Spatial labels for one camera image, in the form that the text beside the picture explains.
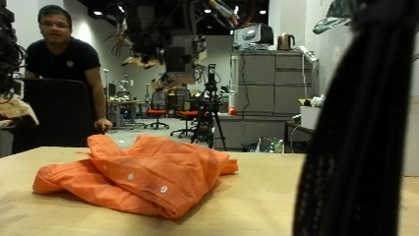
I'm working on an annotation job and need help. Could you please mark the copper kettle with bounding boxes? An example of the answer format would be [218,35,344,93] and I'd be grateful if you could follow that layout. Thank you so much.
[275,32,295,52]

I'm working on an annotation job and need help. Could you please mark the low grey counter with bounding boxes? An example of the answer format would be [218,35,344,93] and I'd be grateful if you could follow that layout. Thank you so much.
[213,112,292,150]

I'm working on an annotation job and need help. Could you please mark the light wooden desk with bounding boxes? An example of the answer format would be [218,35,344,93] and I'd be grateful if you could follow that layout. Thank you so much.
[106,98,147,129]

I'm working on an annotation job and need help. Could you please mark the black braided cable sleeve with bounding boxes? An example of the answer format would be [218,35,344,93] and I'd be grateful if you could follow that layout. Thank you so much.
[292,0,419,236]

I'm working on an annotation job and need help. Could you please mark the tall grey metal cabinet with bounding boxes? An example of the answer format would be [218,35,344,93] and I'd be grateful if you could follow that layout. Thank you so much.
[229,48,319,117]

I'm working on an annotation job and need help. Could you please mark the clear bag with bottles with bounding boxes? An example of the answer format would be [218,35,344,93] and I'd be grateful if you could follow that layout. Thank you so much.
[240,137,286,154]

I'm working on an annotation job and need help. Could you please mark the green leafy plant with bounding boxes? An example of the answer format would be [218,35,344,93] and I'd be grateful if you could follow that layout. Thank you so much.
[311,0,356,35]

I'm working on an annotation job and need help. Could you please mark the black side table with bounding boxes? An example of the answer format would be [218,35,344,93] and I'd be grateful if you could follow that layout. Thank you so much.
[284,120,316,154]

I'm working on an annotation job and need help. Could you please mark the person in black t-shirt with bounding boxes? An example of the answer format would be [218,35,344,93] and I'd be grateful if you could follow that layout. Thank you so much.
[24,4,115,136]

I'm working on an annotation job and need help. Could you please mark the black camera tripod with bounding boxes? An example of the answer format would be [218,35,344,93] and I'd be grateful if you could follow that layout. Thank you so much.
[190,63,227,151]

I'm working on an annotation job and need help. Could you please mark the white storage box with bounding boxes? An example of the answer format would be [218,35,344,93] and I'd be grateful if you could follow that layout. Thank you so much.
[298,105,323,131]

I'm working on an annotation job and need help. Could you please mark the white crumpled plastic bags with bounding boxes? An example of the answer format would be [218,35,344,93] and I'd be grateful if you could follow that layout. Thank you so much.
[307,93,327,108]

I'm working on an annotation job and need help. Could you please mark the white power strip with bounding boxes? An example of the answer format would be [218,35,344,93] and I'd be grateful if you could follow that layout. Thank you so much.
[296,44,319,63]

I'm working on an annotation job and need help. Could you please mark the silver box appliance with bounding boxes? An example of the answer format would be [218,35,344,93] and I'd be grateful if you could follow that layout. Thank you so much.
[233,23,275,51]

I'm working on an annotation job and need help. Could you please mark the orange button shirt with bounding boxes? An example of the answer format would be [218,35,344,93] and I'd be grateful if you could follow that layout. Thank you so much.
[32,133,240,220]

